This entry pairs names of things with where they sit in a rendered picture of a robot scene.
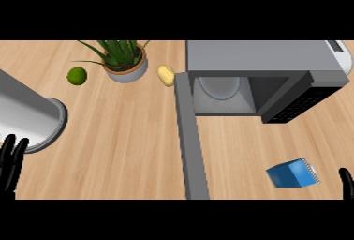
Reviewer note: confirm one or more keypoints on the grey microwave door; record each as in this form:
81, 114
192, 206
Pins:
189, 140

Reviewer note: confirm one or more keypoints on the green lime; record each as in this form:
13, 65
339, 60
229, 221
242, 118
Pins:
77, 76

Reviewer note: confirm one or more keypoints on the green potted plant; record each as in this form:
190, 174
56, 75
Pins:
121, 59

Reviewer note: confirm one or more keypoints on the grey microwave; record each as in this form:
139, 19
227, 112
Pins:
258, 75

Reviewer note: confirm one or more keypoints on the white appliance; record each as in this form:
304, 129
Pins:
342, 53

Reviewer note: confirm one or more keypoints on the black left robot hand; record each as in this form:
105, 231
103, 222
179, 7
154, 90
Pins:
11, 168

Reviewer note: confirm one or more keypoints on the large silver cylinder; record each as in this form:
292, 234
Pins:
25, 118

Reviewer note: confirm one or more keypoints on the blue milk carton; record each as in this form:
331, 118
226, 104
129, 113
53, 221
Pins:
291, 174

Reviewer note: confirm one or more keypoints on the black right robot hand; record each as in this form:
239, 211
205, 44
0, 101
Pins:
348, 184

